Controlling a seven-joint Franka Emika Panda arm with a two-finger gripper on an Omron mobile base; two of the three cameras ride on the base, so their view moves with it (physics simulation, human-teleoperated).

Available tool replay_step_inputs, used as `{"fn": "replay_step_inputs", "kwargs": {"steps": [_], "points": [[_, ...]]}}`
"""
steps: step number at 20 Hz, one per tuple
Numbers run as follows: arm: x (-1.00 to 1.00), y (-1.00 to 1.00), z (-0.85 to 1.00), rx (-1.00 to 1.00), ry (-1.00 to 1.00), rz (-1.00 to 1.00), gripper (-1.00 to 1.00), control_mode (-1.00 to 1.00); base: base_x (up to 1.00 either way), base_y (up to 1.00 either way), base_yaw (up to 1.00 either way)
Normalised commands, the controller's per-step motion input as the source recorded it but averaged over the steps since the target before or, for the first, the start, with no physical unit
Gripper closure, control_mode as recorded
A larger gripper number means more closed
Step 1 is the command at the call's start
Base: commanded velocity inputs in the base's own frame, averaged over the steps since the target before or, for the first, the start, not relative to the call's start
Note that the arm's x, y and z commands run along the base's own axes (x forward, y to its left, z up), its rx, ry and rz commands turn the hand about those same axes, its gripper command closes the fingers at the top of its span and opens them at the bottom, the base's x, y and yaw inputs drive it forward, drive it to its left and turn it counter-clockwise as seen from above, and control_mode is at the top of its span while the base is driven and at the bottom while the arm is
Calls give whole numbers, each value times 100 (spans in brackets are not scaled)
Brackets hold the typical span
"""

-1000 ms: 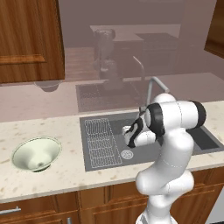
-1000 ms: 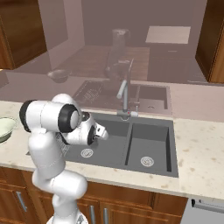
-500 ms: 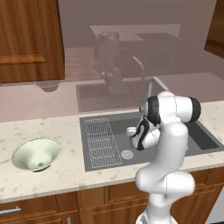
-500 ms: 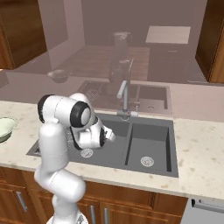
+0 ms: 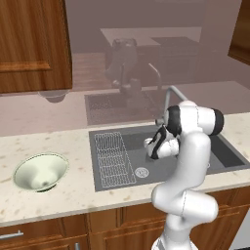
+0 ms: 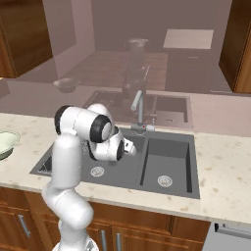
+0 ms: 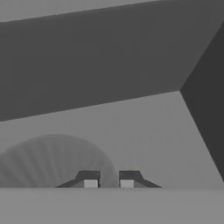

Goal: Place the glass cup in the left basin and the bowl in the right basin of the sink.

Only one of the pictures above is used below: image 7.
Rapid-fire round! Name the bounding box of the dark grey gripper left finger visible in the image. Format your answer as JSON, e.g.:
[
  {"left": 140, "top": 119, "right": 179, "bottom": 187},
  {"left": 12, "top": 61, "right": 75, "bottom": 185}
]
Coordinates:
[{"left": 55, "top": 170, "right": 102, "bottom": 189}]

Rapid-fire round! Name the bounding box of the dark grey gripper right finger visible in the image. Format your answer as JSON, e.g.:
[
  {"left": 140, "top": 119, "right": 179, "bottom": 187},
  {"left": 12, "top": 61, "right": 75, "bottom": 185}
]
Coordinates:
[{"left": 118, "top": 170, "right": 163, "bottom": 189}]

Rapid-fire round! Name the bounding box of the translucent glass cup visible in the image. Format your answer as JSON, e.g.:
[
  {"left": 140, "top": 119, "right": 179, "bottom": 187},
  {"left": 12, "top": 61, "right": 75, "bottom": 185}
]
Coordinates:
[{"left": 0, "top": 133, "right": 119, "bottom": 189}]

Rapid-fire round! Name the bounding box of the grey sink basin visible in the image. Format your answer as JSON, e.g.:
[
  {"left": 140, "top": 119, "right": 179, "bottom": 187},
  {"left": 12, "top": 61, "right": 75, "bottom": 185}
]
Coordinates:
[{"left": 0, "top": 0, "right": 224, "bottom": 189}]

